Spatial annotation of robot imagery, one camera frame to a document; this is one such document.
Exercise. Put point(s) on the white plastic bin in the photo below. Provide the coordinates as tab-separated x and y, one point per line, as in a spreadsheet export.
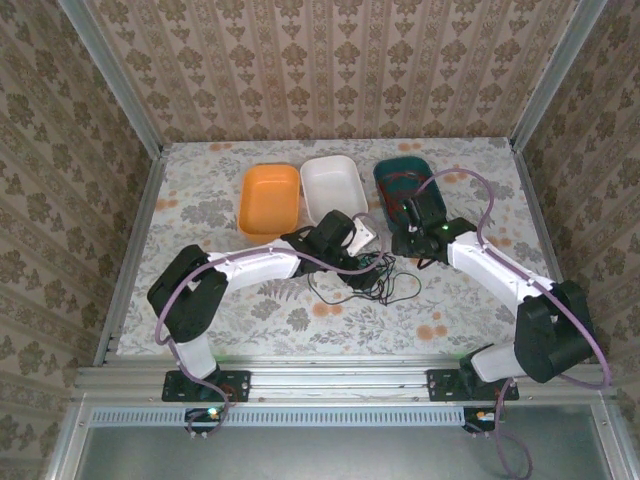
330	180

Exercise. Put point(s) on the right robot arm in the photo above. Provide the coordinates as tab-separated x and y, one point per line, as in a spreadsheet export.
500	275

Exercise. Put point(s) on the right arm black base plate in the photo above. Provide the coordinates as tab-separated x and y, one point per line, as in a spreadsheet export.
440	385

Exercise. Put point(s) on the aluminium side rail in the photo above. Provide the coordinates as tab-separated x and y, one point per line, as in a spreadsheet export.
132	250
531	200

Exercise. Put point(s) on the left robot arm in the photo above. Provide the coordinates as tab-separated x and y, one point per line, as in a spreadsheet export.
260	265

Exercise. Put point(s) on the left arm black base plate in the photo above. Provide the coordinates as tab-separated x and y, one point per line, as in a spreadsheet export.
240	385

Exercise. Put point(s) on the teal plastic bin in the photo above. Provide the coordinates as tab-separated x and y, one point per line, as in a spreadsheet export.
400	165

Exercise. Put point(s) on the small controller board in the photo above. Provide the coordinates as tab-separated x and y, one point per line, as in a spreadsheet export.
205	417
480	417

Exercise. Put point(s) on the aluminium mounting rail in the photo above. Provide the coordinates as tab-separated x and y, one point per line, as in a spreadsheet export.
340	380

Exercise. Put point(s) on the floral table cover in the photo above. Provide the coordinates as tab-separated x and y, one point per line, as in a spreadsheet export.
300	330

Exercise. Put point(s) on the orange plastic bin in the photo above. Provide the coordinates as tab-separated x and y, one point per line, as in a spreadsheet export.
265	200

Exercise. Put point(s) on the aluminium frame post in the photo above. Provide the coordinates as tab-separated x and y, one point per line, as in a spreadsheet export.
555	75
114	75

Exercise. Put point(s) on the grey metal panel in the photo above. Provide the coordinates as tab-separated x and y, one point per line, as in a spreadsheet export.
300	455

